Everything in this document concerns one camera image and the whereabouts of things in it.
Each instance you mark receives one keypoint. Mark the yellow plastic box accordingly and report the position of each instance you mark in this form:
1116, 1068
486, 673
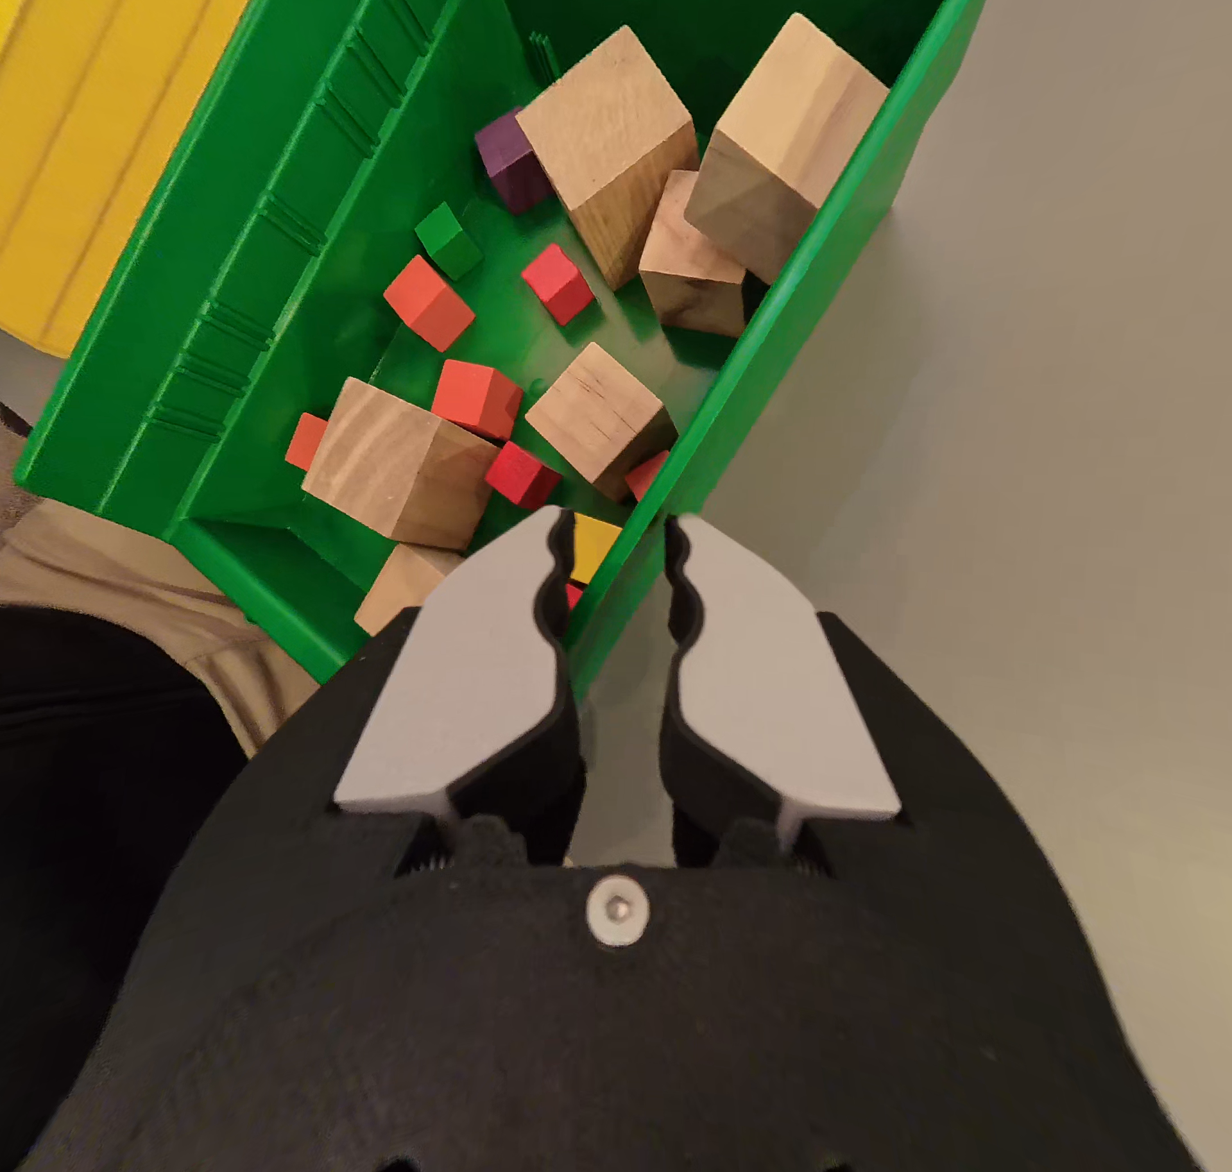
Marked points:
97, 134

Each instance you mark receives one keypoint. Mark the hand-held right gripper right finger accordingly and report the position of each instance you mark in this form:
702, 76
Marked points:
772, 700

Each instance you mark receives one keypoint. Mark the green plastic box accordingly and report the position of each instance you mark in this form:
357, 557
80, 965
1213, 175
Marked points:
243, 276

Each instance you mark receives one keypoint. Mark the person's black garment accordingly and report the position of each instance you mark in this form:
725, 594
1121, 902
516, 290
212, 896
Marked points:
86, 807

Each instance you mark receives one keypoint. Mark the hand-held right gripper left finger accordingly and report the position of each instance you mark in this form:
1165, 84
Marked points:
464, 692

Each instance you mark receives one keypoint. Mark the person's beige garment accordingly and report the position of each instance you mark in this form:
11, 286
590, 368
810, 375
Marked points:
116, 576

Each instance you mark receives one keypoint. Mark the pile of wooden coloured cubes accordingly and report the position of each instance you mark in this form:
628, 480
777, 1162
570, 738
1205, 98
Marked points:
617, 124

